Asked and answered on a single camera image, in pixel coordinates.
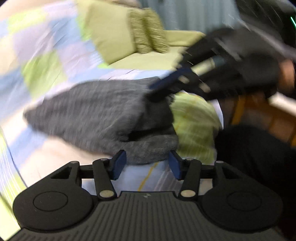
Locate green zigzag cushion left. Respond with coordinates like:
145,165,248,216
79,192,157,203
128,9,152,54

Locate person right hand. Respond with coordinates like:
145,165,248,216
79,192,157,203
278,59,295,94

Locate blue star curtain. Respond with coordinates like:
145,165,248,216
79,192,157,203
140,0,239,33

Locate green zigzag cushion right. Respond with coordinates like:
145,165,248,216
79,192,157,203
144,8,169,53

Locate grey plaid shorts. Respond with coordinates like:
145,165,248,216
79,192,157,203
24,78,179,165

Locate plaid blue green sheet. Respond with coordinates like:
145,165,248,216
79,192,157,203
0,0,224,239

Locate green covered sofa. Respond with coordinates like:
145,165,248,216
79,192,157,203
77,1,204,70

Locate green zigzag cushion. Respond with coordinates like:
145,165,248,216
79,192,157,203
144,8,169,53
128,9,152,54

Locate white wooden chair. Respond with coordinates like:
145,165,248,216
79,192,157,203
230,93,295,148

